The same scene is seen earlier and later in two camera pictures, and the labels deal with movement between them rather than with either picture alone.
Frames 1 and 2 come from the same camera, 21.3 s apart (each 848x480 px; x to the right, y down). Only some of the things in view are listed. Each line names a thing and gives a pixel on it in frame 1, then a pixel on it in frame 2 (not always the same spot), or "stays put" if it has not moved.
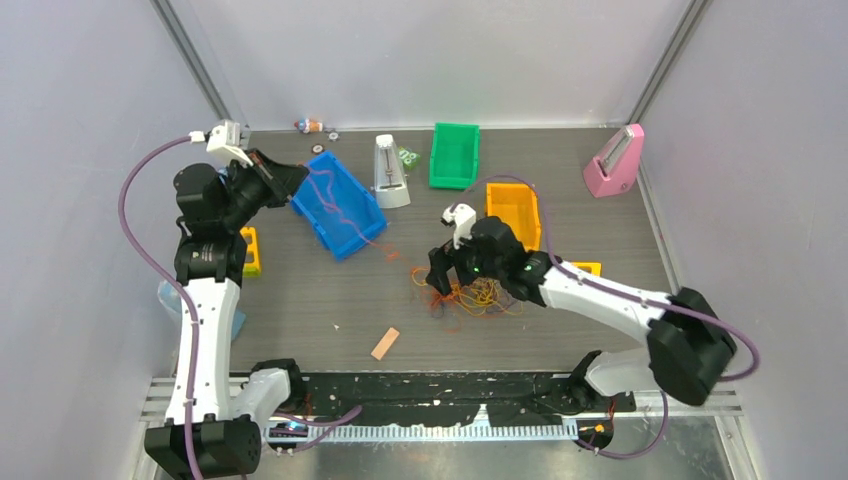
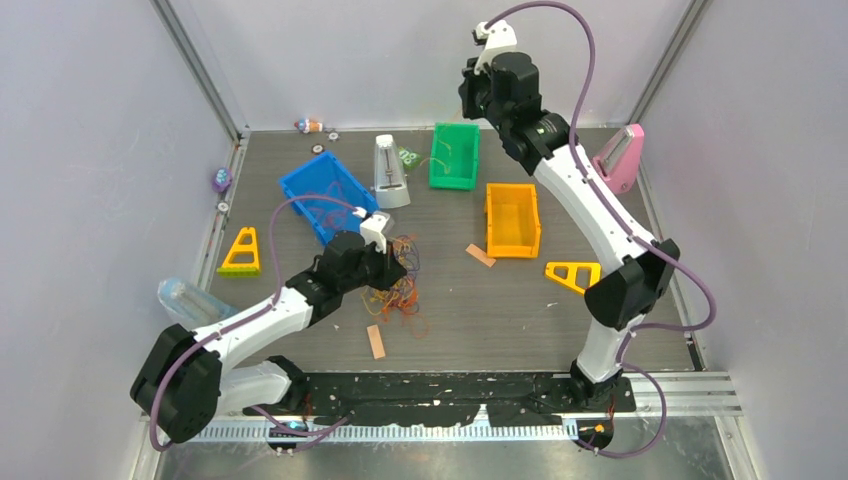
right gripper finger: [441, 259] to [474, 92]
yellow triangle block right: [596, 267] stays put
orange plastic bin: [517, 204] stays put
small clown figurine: [308, 125] stays put
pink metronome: [615, 169] stays put
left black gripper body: [251, 190] to [369, 271]
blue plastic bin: [343, 213] stays put
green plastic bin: [453, 156] stays put
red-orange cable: [380, 245] to [329, 218]
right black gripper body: [470, 264] to [496, 114]
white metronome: [389, 175] stays put
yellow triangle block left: [252, 269] stays put
